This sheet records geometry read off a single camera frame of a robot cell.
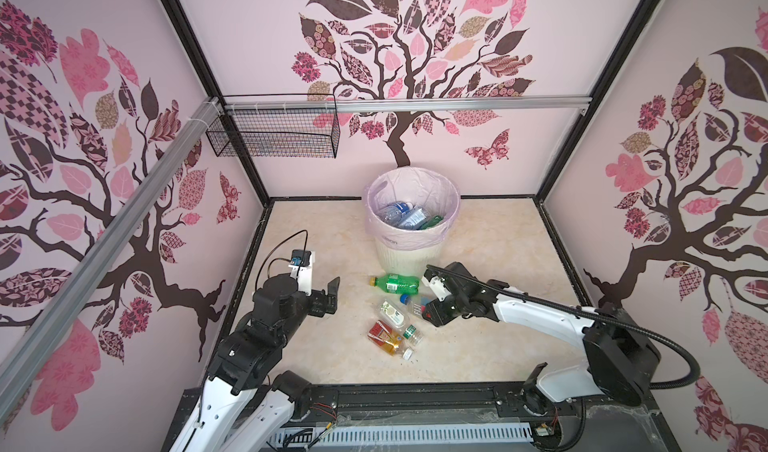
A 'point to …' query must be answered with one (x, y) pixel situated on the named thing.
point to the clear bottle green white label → (396, 318)
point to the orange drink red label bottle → (381, 334)
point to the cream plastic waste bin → (408, 262)
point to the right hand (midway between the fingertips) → (429, 307)
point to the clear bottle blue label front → (394, 212)
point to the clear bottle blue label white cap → (414, 219)
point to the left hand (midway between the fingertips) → (320, 281)
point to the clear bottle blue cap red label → (417, 305)
